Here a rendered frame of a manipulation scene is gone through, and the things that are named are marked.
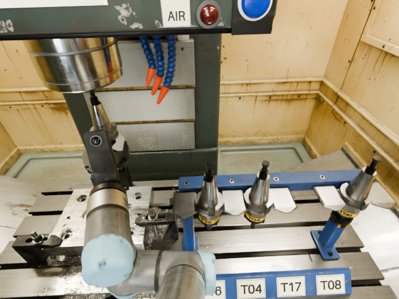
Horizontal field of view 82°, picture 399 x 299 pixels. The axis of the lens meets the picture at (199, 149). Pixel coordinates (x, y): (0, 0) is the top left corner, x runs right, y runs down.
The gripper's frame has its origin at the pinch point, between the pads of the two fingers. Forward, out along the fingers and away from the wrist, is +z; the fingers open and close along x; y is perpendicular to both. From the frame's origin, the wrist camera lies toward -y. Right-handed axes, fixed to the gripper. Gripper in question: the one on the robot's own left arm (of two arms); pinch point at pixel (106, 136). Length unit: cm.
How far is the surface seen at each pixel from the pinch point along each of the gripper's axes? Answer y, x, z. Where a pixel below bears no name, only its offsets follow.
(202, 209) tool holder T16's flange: 6.3, 18.2, -25.0
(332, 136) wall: 43, 112, 27
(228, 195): 7.1, 25.3, -22.4
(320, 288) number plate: 35, 48, -39
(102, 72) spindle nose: -18.8, 4.1, -7.7
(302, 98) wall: 33, 110, 55
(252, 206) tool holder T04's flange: 6.1, 28.6, -27.6
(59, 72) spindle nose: -20.1, -2.7, -8.6
